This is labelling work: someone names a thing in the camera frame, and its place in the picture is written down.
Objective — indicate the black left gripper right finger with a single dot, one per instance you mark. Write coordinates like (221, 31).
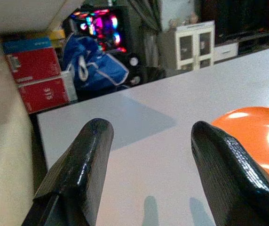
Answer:
(228, 179)

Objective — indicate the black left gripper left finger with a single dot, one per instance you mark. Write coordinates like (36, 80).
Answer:
(82, 164)

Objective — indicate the orange plate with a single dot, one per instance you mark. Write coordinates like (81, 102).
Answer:
(259, 139)

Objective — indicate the small red cardboard box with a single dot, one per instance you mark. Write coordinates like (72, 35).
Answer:
(44, 95)

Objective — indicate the cream fabric chair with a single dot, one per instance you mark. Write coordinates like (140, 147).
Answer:
(2, 131)

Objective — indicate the blue bag with white trim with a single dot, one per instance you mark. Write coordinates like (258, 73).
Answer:
(94, 66)

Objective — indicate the black speaker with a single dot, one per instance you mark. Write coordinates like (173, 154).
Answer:
(133, 70)

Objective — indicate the large red cardboard box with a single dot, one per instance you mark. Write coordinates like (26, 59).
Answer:
(34, 64)

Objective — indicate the white low drawer unit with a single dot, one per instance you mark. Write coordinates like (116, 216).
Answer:
(226, 51)

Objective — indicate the yellow box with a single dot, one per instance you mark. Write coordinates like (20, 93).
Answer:
(57, 34)

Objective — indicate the blue flat box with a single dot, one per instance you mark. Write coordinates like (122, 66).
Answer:
(26, 44)

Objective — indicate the computer case with RGB lights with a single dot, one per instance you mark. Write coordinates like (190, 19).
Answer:
(101, 30)

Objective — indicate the white cabinet with glass doors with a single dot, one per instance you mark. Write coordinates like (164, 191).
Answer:
(195, 46)

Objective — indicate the black television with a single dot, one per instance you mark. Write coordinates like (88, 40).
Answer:
(240, 16)

